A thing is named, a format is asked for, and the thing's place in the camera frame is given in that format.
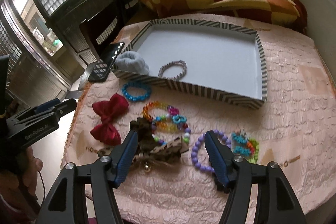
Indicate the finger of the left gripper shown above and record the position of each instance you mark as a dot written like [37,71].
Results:
[64,108]
[45,106]

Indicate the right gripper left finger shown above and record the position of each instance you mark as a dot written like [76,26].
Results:
[65,202]

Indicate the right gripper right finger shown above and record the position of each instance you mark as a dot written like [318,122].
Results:
[276,200]

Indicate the red satin bow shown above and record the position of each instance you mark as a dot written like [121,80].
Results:
[109,111]

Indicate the light blue fluffy scrunchie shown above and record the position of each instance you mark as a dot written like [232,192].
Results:
[132,61]

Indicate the leopard print bow with bell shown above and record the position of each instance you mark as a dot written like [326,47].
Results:
[152,150]

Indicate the person left hand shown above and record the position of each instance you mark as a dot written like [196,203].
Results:
[19,175]

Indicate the black smartphone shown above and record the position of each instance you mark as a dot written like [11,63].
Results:
[102,68]

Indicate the black chair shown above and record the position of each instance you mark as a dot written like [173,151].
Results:
[101,30]

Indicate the pink quilted table cover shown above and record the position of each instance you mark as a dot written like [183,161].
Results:
[295,127]

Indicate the striped black white tray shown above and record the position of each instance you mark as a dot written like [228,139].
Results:
[214,60]

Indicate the red yellow folded blanket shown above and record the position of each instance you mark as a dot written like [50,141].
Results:
[287,13]

